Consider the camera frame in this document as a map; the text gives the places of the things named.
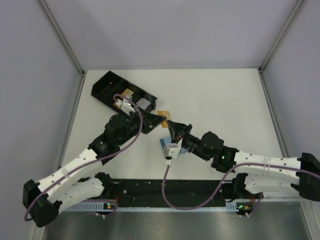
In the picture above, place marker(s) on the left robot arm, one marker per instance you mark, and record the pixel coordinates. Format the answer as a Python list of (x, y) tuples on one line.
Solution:
[(81, 179)]

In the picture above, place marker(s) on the black organizer tray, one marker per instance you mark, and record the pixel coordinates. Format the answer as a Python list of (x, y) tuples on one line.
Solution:
[(110, 84)]

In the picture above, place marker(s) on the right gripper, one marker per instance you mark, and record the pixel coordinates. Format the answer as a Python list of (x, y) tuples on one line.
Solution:
[(183, 133)]

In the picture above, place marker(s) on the left aluminium frame post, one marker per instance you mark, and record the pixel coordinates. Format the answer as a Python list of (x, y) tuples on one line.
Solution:
[(60, 36)]

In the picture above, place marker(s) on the grey slotted cable duct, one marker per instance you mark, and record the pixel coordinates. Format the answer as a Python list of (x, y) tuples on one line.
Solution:
[(101, 207)]

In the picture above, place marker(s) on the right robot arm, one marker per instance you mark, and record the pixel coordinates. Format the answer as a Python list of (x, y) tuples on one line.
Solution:
[(254, 173)]

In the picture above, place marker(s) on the aluminium frame post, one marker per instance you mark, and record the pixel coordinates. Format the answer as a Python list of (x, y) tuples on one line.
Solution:
[(294, 13), (60, 36)]

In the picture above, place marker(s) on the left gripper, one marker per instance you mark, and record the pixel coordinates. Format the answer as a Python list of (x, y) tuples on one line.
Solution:
[(144, 120)]

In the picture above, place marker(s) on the right aluminium frame post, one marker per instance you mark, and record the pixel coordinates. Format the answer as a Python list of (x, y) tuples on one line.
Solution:
[(294, 13)]

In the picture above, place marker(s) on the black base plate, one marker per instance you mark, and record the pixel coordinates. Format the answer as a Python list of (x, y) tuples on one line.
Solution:
[(181, 193)]

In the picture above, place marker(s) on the white credit card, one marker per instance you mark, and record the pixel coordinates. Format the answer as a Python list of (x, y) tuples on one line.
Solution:
[(143, 103)]

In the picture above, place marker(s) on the upper gold card in tray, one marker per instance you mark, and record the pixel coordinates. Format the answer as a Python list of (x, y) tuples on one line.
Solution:
[(127, 92)]

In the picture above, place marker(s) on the aluminium front rail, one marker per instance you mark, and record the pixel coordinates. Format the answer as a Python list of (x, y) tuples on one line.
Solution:
[(275, 197)]

